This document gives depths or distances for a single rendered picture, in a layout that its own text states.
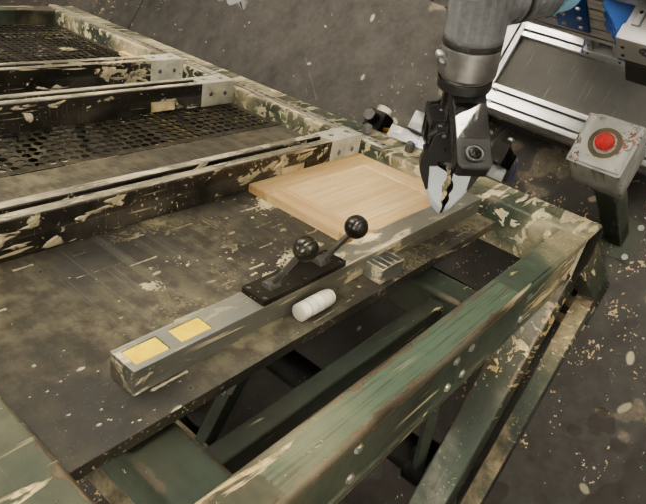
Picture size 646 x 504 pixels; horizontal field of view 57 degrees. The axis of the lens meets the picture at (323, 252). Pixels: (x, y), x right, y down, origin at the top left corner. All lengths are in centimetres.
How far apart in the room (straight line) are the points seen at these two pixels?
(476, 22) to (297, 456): 53
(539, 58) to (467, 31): 158
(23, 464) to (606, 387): 194
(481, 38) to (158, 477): 63
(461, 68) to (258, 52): 244
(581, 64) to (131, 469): 196
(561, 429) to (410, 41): 169
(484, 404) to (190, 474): 91
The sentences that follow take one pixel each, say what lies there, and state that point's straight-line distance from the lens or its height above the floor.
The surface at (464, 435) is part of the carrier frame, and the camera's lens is 152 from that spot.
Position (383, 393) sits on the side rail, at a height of 155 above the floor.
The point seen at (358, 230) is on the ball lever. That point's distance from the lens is 90.
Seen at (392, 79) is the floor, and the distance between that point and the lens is 273.
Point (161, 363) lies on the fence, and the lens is 78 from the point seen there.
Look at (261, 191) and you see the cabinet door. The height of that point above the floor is 124.
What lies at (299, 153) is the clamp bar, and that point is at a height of 113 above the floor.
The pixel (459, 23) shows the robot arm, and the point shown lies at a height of 163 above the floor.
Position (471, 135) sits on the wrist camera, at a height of 155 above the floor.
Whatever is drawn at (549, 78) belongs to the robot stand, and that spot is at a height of 21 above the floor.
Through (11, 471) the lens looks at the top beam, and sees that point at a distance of 59.
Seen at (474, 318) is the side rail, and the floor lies 133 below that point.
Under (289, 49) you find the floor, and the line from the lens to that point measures 307.
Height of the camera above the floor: 226
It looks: 60 degrees down
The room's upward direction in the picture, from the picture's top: 67 degrees counter-clockwise
